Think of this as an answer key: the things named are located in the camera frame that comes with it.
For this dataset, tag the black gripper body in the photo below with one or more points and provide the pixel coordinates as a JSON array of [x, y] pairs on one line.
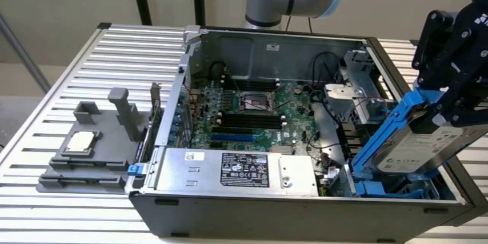
[[473, 35]]

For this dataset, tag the hard disk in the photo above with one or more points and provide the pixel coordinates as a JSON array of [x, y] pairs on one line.
[[409, 152]]

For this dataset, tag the metal disk bay cage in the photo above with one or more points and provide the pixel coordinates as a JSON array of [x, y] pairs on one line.
[[355, 95]]

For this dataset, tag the blue disk bay tray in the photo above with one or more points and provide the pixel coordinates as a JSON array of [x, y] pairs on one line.
[[393, 189]]

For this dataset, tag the black RAM slot bank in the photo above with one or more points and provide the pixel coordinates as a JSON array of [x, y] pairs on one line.
[[254, 84], [251, 120]]

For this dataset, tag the black expansion slot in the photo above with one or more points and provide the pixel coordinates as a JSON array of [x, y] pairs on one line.
[[233, 130]]

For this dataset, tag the blue expansion slot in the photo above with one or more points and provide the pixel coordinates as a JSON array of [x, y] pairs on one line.
[[233, 138]]

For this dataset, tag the CPU socket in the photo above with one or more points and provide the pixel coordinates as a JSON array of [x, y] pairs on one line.
[[257, 101]]

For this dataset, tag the silver chipset heatsink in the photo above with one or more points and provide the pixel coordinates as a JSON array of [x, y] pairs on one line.
[[283, 149]]

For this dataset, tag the green motherboard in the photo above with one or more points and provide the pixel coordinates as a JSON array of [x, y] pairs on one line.
[[259, 118]]

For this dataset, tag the black PC case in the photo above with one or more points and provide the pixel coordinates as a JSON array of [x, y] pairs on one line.
[[305, 215]]

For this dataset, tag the silver power supply box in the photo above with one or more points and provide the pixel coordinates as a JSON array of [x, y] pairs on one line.
[[237, 171]]

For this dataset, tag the blue case latch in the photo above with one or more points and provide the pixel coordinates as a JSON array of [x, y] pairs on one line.
[[135, 169]]

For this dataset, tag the grey parts rack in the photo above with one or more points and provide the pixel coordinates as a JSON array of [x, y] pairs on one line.
[[95, 147]]

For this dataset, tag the silver CPU chip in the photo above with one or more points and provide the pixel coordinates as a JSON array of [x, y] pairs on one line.
[[82, 142]]

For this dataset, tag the grey metal frame post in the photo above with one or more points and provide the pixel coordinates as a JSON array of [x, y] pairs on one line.
[[23, 52]]

